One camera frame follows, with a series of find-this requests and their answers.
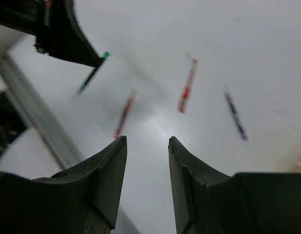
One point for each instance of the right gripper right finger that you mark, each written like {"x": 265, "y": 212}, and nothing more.
{"x": 207, "y": 201}

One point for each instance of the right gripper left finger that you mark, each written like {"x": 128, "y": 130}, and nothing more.
{"x": 83, "y": 199}

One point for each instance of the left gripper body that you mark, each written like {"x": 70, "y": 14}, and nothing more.
{"x": 24, "y": 14}

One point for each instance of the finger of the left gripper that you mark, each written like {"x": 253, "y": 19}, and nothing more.
{"x": 78, "y": 49}

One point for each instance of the green pen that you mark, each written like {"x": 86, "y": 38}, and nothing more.
{"x": 92, "y": 73}

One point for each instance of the red pen centre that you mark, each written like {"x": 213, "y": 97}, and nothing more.
{"x": 125, "y": 112}

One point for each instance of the beige compartment tray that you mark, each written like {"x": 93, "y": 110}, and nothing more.
{"x": 296, "y": 166}

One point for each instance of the red capped pen upper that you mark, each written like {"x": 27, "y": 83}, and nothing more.
{"x": 185, "y": 95}

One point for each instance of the purple pen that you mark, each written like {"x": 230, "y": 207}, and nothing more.
{"x": 234, "y": 114}

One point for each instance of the aluminium frame rail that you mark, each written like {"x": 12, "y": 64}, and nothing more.
{"x": 35, "y": 111}

